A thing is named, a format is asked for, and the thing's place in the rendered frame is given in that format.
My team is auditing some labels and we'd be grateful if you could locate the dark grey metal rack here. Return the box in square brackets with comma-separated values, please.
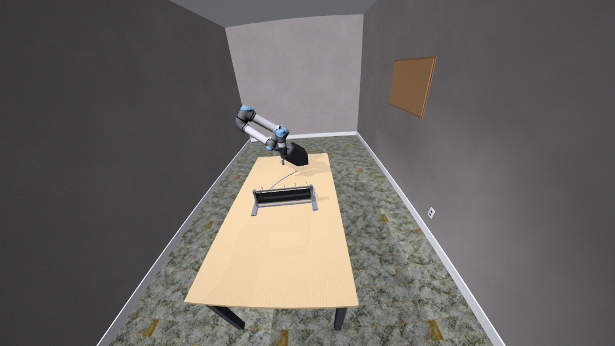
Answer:
[251, 182, 318, 216]

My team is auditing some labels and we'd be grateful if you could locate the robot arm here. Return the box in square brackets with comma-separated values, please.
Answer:
[235, 106, 289, 151]

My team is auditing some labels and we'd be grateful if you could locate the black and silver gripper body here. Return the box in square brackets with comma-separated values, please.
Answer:
[273, 142, 288, 160]

